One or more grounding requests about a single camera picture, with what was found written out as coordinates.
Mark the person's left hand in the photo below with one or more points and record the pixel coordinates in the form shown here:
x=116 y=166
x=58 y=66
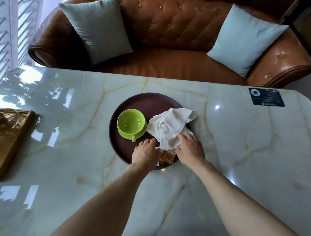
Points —
x=145 y=156

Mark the person's right hand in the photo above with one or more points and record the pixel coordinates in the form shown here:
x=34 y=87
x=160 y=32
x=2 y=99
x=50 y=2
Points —
x=190 y=150

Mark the person's right thumb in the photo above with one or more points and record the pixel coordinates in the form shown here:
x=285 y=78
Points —
x=178 y=150

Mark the person's left fingers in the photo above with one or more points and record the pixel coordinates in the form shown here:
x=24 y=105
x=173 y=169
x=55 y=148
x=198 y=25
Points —
x=147 y=143

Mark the white cloth napkin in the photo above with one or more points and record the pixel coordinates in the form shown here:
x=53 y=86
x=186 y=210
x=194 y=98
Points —
x=170 y=124

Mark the person's left forearm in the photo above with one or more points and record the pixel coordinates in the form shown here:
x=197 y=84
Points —
x=107 y=206

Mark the person's right forearm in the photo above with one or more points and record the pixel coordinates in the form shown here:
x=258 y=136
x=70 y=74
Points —
x=233 y=204

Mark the brown foil packet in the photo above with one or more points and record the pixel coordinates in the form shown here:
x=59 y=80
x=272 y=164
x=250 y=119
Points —
x=167 y=156

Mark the green saucer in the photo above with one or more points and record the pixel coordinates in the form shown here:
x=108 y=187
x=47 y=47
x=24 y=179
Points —
x=142 y=131

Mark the green cup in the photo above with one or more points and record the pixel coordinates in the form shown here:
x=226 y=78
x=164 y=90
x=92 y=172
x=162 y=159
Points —
x=131 y=122

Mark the round dark brown tray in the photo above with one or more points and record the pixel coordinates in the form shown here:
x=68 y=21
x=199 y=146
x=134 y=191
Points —
x=150 y=103

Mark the dark blue card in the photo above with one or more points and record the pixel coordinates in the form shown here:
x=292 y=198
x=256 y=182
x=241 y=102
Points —
x=266 y=97

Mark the brown leather tufted sofa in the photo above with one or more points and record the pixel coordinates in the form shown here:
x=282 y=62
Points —
x=175 y=31

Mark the light blue cushion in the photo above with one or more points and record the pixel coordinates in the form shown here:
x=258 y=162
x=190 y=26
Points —
x=245 y=41
x=99 y=26

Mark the gold rectangular tray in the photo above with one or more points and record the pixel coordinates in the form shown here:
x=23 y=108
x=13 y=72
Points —
x=14 y=143

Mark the clear glass dish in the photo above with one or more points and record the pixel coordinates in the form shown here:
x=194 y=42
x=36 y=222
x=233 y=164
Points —
x=8 y=121

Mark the glass window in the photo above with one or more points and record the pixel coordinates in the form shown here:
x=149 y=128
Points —
x=17 y=31

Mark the dark wooden furniture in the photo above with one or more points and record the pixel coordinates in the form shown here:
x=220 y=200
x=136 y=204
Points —
x=301 y=17

